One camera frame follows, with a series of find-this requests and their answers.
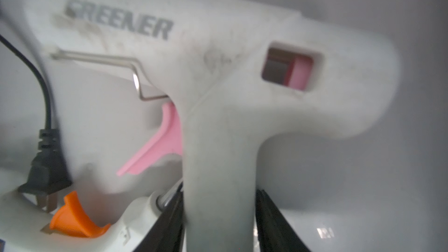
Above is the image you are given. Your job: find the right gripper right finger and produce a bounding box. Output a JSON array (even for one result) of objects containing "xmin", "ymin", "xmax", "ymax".
[{"xmin": 255, "ymin": 190, "xmax": 310, "ymax": 252}]

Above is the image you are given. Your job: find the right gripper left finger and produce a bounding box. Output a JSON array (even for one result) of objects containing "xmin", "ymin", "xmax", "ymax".
[{"xmin": 134, "ymin": 191, "xmax": 184, "ymax": 252}]

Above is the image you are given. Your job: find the white orange trigger glue gun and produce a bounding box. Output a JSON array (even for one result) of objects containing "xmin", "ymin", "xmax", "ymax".
[{"xmin": 1, "ymin": 180, "xmax": 183, "ymax": 252}]

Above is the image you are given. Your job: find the white pink glue gun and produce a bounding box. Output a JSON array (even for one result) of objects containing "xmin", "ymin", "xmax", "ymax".
[{"xmin": 2, "ymin": 0, "xmax": 400, "ymax": 252}]

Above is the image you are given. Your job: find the grey plastic storage box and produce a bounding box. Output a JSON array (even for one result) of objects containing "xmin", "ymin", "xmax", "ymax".
[{"xmin": 1, "ymin": 0, "xmax": 448, "ymax": 252}]

